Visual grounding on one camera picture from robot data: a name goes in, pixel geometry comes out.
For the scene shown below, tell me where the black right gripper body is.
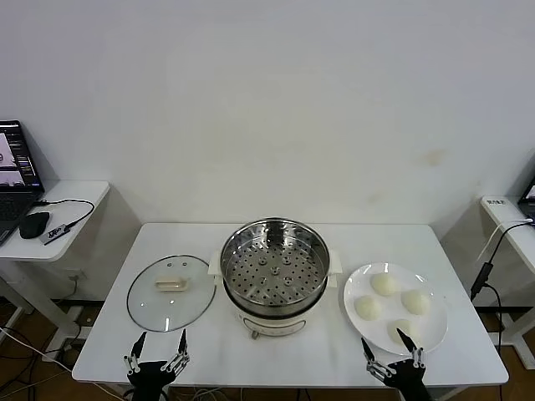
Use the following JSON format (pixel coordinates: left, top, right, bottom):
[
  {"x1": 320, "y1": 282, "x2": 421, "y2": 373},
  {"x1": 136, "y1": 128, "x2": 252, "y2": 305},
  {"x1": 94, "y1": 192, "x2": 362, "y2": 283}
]
[{"x1": 386, "y1": 360, "x2": 431, "y2": 401}]

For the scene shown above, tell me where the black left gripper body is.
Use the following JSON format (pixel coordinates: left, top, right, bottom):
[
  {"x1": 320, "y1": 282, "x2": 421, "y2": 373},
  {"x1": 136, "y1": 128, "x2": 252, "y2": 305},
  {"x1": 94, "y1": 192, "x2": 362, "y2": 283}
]
[{"x1": 127, "y1": 361, "x2": 176, "y2": 401}]

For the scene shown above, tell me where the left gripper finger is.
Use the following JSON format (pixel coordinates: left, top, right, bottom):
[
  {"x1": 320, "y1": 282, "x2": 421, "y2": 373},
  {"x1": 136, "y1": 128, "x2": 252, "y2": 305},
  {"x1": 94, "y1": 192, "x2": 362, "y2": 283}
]
[
  {"x1": 164, "y1": 328, "x2": 192, "y2": 373},
  {"x1": 123, "y1": 332, "x2": 147, "y2": 374}
]

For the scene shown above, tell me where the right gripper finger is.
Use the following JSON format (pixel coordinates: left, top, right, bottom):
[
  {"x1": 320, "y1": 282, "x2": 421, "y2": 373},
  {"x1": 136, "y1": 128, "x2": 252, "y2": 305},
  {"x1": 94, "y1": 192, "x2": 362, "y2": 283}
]
[
  {"x1": 395, "y1": 327, "x2": 427, "y2": 369},
  {"x1": 360, "y1": 338, "x2": 390, "y2": 380}
]

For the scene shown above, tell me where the white steamed baozi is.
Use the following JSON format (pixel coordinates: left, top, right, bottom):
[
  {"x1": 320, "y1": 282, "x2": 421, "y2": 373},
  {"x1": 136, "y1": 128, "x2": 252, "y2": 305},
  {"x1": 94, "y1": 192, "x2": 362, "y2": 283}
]
[
  {"x1": 354, "y1": 295, "x2": 383, "y2": 322},
  {"x1": 400, "y1": 289, "x2": 431, "y2": 316},
  {"x1": 370, "y1": 273, "x2": 399, "y2": 297},
  {"x1": 387, "y1": 318, "x2": 421, "y2": 347}
]

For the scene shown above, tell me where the glass lid with cream handle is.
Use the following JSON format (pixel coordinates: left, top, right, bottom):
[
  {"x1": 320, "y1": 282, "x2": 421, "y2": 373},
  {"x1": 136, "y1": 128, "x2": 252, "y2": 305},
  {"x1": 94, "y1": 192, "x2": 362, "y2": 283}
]
[{"x1": 126, "y1": 254, "x2": 217, "y2": 333}]

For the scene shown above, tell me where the perforated stainless steamer basket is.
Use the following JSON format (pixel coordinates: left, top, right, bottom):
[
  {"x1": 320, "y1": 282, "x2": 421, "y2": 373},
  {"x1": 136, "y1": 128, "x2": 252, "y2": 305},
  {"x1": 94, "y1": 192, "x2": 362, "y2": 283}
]
[{"x1": 220, "y1": 216, "x2": 331, "y2": 313}]

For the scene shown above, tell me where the white round plate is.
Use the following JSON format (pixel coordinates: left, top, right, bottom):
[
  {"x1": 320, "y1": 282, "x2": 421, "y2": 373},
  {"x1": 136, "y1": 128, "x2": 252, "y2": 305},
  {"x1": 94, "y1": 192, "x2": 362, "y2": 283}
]
[{"x1": 343, "y1": 261, "x2": 449, "y2": 356}]

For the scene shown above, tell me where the cream electric cooker base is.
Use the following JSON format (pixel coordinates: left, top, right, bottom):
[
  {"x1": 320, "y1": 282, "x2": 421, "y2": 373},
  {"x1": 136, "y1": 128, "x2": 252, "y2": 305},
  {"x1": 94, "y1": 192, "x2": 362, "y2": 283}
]
[{"x1": 207, "y1": 249, "x2": 344, "y2": 340}]

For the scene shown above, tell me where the small grey external drive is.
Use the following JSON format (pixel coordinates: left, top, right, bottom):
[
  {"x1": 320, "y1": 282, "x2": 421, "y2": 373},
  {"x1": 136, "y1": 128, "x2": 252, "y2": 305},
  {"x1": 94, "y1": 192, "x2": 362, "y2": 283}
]
[{"x1": 40, "y1": 224, "x2": 70, "y2": 246}]

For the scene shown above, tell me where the white side table with label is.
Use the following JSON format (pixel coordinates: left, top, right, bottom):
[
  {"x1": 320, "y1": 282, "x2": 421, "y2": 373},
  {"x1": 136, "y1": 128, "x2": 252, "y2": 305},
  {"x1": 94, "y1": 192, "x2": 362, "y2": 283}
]
[{"x1": 480, "y1": 195, "x2": 535, "y2": 371}]

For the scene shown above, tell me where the black computer mouse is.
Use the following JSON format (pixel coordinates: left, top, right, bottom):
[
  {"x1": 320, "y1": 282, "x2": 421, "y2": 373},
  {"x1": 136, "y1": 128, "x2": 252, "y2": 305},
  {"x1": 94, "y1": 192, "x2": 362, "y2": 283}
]
[{"x1": 19, "y1": 211, "x2": 51, "y2": 240}]

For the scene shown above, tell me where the white side table with laptop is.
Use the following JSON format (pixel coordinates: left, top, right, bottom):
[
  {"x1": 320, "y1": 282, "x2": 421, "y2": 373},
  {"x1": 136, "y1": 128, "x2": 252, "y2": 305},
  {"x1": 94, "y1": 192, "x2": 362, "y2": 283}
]
[{"x1": 0, "y1": 180, "x2": 112, "y2": 342}]

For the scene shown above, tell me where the black laptop with lit screen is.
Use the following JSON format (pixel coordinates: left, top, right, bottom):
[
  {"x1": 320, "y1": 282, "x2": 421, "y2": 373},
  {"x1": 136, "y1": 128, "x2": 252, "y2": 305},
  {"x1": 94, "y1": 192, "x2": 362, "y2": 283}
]
[{"x1": 0, "y1": 119, "x2": 46, "y2": 246}]

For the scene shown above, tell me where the black cable with adapter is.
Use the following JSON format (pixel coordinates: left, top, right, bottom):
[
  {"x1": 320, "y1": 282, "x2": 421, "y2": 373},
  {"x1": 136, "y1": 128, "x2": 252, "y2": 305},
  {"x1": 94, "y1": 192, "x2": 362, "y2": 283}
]
[{"x1": 470, "y1": 221, "x2": 535, "y2": 348}]

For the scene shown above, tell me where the white cable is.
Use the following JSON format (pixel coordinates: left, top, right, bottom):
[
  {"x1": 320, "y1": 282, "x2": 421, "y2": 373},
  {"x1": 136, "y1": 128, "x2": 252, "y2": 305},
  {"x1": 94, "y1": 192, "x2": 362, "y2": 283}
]
[{"x1": 477, "y1": 216, "x2": 534, "y2": 263}]

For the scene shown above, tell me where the black drive cable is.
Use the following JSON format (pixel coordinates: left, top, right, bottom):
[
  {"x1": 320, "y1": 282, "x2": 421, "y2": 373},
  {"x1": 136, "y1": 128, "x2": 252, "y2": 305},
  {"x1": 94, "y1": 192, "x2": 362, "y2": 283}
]
[{"x1": 33, "y1": 198, "x2": 95, "y2": 230}]

